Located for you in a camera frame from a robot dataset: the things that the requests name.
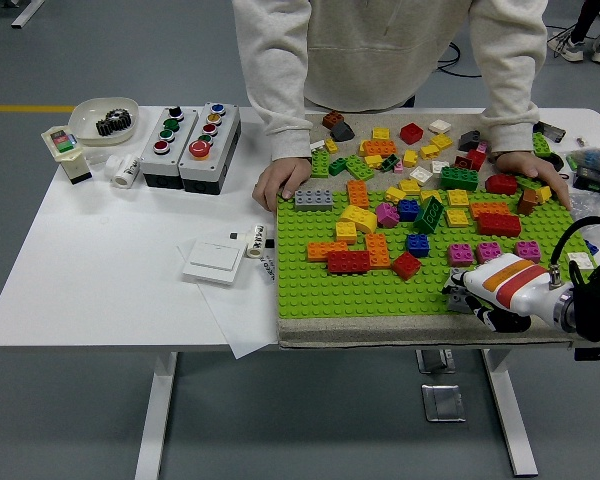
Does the person's right hand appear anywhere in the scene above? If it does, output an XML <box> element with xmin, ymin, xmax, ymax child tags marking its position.
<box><xmin>253</xmin><ymin>157</ymin><xmax>314</xmax><ymax>213</ymax></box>

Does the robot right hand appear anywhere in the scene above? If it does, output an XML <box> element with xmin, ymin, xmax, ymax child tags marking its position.
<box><xmin>442</xmin><ymin>252</ymin><xmax>565</xmax><ymax>334</ymax></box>

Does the person's left hand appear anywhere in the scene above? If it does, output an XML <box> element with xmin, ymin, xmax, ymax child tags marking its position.
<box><xmin>494</xmin><ymin>150</ymin><xmax>574</xmax><ymax>212</ymax></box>

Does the pink two-by-two brick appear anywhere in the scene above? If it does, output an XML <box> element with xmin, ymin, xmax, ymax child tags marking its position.
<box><xmin>375</xmin><ymin>202</ymin><xmax>401</xmax><ymax>229</ymax></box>
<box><xmin>514</xmin><ymin>240</ymin><xmax>544</xmax><ymax>264</ymax></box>
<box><xmin>475</xmin><ymin>241</ymin><xmax>504</xmax><ymax>265</ymax></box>
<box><xmin>447</xmin><ymin>243</ymin><xmax>476</xmax><ymax>268</ymax></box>

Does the grey two-by-four brick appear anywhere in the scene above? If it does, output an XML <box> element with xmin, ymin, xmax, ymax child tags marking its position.
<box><xmin>442</xmin><ymin>279</ymin><xmax>476</xmax><ymax>315</ymax></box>
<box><xmin>294</xmin><ymin>189</ymin><xmax>335</xmax><ymax>211</ymax></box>

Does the green studded baseplate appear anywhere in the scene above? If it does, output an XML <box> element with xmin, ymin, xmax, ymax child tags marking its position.
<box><xmin>276</xmin><ymin>189</ymin><xmax>600</xmax><ymax>320</ymax></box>

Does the red curved brick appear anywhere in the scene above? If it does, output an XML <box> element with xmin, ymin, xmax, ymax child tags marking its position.
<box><xmin>484</xmin><ymin>173</ymin><xmax>519</xmax><ymax>196</ymax></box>

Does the brown-orange brick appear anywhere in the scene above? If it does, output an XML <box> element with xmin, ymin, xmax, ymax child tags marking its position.
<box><xmin>517</xmin><ymin>188</ymin><xmax>540</xmax><ymax>216</ymax></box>

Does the orange two-by-four brick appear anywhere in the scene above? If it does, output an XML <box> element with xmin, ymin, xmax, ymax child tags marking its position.
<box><xmin>362</xmin><ymin>139</ymin><xmax>399</xmax><ymax>158</ymax></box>
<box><xmin>364</xmin><ymin>232</ymin><xmax>392</xmax><ymax>268</ymax></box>
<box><xmin>347</xmin><ymin>179</ymin><xmax>371</xmax><ymax>210</ymax></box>
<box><xmin>469</xmin><ymin>201</ymin><xmax>511</xmax><ymax>219</ymax></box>
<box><xmin>307</xmin><ymin>240</ymin><xmax>350</xmax><ymax>263</ymax></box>

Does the red two-by-four brick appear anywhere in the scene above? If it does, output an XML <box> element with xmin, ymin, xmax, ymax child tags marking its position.
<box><xmin>327</xmin><ymin>249</ymin><xmax>372</xmax><ymax>275</ymax></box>
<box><xmin>477</xmin><ymin>212</ymin><xmax>523</xmax><ymax>238</ymax></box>

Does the dark green two-by-four brick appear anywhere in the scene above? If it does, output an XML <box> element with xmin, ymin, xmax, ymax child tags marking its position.
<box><xmin>439</xmin><ymin>166</ymin><xmax>481</xmax><ymax>192</ymax></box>

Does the yellow curved brick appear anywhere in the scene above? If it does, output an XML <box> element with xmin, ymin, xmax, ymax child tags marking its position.
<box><xmin>339</xmin><ymin>204</ymin><xmax>379</xmax><ymax>234</ymax></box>

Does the blue two-by-two brick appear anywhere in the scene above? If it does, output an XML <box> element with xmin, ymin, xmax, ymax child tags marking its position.
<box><xmin>406</xmin><ymin>233</ymin><xmax>431</xmax><ymax>259</ymax></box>
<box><xmin>397</xmin><ymin>199</ymin><xmax>421</xmax><ymax>223</ymax></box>

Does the black rectangular device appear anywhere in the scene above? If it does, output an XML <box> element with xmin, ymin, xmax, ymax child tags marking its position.
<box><xmin>533</xmin><ymin>121</ymin><xmax>567</xmax><ymax>144</ymax></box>

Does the white labelled tube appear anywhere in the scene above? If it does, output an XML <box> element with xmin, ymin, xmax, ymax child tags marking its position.
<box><xmin>244</xmin><ymin>223</ymin><xmax>271</xmax><ymax>260</ymax></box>

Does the grey emergency-stop control box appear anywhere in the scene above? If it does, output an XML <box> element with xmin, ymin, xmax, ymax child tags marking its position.
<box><xmin>178</xmin><ymin>102</ymin><xmax>242</xmax><ymax>195</ymax></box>

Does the bag of blue parts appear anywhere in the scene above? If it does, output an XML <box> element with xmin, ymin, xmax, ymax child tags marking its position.
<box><xmin>577</xmin><ymin>148</ymin><xmax>600</xmax><ymax>174</ymax></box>

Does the black box device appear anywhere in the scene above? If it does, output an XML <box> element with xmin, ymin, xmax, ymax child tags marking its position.
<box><xmin>574</xmin><ymin>167</ymin><xmax>600</xmax><ymax>199</ymax></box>

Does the clear plastic bag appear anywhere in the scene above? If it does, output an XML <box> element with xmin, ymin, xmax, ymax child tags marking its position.
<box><xmin>567</xmin><ymin>192</ymin><xmax>600</xmax><ymax>236</ymax></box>

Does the metal floor socket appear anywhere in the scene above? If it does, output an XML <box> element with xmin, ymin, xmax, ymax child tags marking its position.
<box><xmin>415</xmin><ymin>348</ymin><xmax>455</xmax><ymax>375</ymax></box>

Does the grey four-button control box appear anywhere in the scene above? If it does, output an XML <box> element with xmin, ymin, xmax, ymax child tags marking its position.
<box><xmin>138</xmin><ymin>106</ymin><xmax>200</xmax><ymax>191</ymax></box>

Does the person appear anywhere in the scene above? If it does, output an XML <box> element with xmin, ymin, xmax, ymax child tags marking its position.
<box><xmin>547</xmin><ymin>0</ymin><xmax>600</xmax><ymax>65</ymax></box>

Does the white table leg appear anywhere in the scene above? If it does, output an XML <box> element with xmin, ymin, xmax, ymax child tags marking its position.
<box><xmin>481</xmin><ymin>348</ymin><xmax>539</xmax><ymax>477</ymax></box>
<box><xmin>134</xmin><ymin>351</ymin><xmax>180</xmax><ymax>480</ymax></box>

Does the metal floor box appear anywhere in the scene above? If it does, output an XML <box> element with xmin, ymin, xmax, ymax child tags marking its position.
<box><xmin>420</xmin><ymin>383</ymin><xmax>467</xmax><ymax>424</ymax></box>

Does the white paper sheet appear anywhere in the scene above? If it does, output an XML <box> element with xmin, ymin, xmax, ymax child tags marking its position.
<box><xmin>176</xmin><ymin>238</ymin><xmax>281</xmax><ymax>360</ymax></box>

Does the white pipe tee fitting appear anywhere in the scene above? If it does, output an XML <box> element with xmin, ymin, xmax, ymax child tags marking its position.
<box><xmin>104</xmin><ymin>152</ymin><xmax>142</xmax><ymax>190</ymax></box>

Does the person's torso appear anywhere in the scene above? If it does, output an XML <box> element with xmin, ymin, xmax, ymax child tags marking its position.
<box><xmin>302</xmin><ymin>0</ymin><xmax>481</xmax><ymax>114</ymax></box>

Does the dark metal gear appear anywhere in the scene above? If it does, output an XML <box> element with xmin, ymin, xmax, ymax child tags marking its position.
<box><xmin>95</xmin><ymin>117</ymin><xmax>124</xmax><ymax>137</ymax></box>
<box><xmin>104</xmin><ymin>108</ymin><xmax>133</xmax><ymax>132</ymax></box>

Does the white plastic bowl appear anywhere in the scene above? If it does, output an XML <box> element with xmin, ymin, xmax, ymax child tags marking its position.
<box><xmin>68</xmin><ymin>96</ymin><xmax>141</xmax><ymax>147</ymax></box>

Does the white desk foot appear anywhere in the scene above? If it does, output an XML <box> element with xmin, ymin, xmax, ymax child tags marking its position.
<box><xmin>10</xmin><ymin>0</ymin><xmax>46</xmax><ymax>29</ymax></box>

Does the white wall switch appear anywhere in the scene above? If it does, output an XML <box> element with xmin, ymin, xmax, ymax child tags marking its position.
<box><xmin>181</xmin><ymin>238</ymin><xmax>245</xmax><ymax>286</ymax></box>

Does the beige red-green switch unit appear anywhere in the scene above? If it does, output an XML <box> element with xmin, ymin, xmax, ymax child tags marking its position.
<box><xmin>40</xmin><ymin>124</ymin><xmax>94</xmax><ymax>186</ymax></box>

